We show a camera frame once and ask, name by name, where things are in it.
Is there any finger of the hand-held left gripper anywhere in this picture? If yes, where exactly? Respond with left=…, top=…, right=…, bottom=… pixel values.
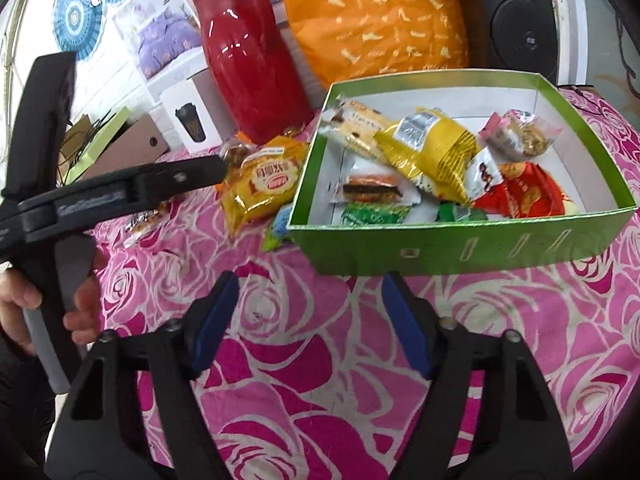
left=125, top=154, right=229, bottom=207

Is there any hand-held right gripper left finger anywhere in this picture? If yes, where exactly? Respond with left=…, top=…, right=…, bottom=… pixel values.
left=44, top=270, right=241, bottom=480

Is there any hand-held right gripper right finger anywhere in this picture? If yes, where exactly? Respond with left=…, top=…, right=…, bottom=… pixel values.
left=382, top=271, right=573, bottom=480

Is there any clear brown pastry packet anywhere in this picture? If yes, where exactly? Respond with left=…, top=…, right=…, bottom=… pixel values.
left=221, top=131, right=262, bottom=162

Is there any yellow round-label bread packet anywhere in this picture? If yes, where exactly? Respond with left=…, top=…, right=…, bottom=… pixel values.
left=219, top=136, right=309, bottom=237

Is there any clear brown biscuit packet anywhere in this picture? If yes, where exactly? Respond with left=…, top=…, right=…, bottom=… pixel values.
left=121, top=202, right=172, bottom=247

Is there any green cardboard box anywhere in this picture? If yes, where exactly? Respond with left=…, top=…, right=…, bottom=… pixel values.
left=286, top=70, right=638, bottom=277

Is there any blue green snack packet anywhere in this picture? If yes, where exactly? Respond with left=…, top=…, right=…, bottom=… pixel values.
left=261, top=204, right=297, bottom=254

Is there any green pea snack packet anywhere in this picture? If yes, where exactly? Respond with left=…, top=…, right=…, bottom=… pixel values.
left=340, top=201, right=412, bottom=227

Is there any dark green snack packet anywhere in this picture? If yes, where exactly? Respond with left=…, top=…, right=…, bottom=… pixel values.
left=435, top=201, right=489, bottom=224

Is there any brown bar snack packet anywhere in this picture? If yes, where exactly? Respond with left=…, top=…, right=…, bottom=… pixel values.
left=330, top=171, right=422, bottom=207

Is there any white snack packet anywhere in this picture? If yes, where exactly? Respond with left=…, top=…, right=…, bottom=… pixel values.
left=319, top=99, right=392, bottom=162

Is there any small white brown packet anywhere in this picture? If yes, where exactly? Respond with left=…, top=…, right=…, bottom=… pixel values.
left=465, top=147, right=504, bottom=197

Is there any large yellow snack packet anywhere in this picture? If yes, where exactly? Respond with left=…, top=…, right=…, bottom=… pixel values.
left=375, top=109, right=482, bottom=207

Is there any red cracker packet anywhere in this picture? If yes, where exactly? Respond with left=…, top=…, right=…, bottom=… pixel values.
left=472, top=161, right=584, bottom=219

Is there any pink nut snack packet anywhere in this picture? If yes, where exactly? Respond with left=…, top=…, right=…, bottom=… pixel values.
left=477, top=110, right=563, bottom=162

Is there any person's left forearm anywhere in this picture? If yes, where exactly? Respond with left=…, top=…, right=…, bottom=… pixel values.
left=0, top=340, right=57, bottom=466

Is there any person's left hand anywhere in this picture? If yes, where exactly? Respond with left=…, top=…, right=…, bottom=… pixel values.
left=0, top=251, right=109, bottom=357

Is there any white cup-print box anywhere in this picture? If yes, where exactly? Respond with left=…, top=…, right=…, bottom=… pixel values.
left=159, top=67, right=236, bottom=156

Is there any brown cardboard box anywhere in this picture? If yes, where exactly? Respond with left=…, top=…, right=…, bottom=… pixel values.
left=75, top=112, right=171, bottom=181

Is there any brown paper bag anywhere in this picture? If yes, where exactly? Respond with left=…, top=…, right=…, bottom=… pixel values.
left=59, top=114, right=97, bottom=162

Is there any green box lid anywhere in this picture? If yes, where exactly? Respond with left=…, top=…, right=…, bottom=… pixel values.
left=62, top=106, right=132, bottom=183

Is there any pink rose tablecloth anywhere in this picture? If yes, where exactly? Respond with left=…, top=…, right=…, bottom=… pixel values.
left=85, top=85, right=640, bottom=480

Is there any red thermos jug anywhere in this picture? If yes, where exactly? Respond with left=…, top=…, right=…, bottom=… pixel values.
left=189, top=0, right=321, bottom=146

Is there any small blue paper fan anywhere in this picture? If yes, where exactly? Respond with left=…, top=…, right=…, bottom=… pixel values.
left=52, top=0, right=108, bottom=61

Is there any orange tote bag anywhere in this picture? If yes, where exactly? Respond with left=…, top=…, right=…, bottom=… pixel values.
left=275, top=0, right=471, bottom=98

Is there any black speaker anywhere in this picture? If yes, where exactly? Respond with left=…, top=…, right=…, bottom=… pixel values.
left=475, top=0, right=561, bottom=83

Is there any purple bedding wall poster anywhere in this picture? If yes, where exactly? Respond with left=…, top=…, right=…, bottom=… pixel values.
left=112, top=0, right=206, bottom=81

